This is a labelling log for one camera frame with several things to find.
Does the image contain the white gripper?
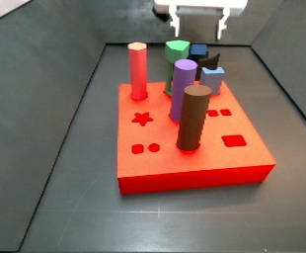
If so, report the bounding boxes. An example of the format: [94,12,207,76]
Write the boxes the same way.
[153,0,249,41]

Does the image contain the blue rectangular bar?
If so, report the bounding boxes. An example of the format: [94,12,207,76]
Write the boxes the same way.
[187,43,209,60]

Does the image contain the black curved fixture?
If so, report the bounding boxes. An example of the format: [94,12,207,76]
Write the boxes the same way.
[195,54,221,80]

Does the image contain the red peg board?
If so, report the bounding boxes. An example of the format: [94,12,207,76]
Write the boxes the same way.
[118,82,276,195]

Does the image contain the green pentagon peg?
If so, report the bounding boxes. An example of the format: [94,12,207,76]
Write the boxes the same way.
[165,40,190,95]

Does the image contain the purple cylinder peg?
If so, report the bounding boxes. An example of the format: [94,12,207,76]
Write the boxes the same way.
[170,59,198,122]

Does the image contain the red hexagonal peg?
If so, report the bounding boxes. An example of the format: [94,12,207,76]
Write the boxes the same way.
[129,42,149,101]

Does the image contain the light blue notched block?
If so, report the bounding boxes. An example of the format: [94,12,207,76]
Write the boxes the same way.
[199,67,226,95]

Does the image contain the dark brown cylinder peg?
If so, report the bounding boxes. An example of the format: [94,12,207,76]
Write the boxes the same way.
[177,85,213,151]

